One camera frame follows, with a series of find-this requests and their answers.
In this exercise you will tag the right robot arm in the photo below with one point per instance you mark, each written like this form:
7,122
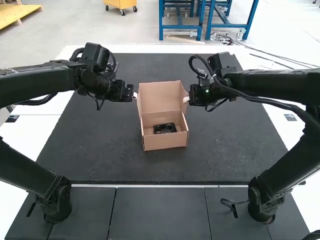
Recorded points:
275,82

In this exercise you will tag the wooden platform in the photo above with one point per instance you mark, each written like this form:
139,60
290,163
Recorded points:
15,13

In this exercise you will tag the black mat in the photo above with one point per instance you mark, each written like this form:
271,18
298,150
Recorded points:
100,150

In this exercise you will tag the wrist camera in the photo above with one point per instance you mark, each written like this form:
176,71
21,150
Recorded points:
203,80
112,68

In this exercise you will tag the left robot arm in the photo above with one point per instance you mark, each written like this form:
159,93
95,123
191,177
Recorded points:
37,80

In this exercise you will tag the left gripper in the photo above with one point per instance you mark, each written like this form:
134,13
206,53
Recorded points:
120,91

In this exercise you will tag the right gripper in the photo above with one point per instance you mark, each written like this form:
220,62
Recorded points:
200,95

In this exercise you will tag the black sticker label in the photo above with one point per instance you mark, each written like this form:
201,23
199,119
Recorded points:
12,118
290,117

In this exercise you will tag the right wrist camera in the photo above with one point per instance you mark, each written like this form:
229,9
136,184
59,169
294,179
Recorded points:
203,80

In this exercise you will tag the cardboard box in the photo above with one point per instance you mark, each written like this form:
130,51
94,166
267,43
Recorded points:
160,95

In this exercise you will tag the yellow wheeled cart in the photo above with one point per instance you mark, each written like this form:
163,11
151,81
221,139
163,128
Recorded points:
120,3

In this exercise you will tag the wooden plank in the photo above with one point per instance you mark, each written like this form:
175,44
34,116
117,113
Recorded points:
185,39

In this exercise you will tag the blue metal frame rack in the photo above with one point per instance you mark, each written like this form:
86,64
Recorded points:
225,26
181,28

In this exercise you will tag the black square fan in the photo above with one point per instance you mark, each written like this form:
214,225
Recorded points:
165,128

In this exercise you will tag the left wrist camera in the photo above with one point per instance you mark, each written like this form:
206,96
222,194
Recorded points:
112,68

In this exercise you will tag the dark base panel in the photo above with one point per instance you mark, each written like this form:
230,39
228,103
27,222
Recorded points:
160,215
85,215
225,227

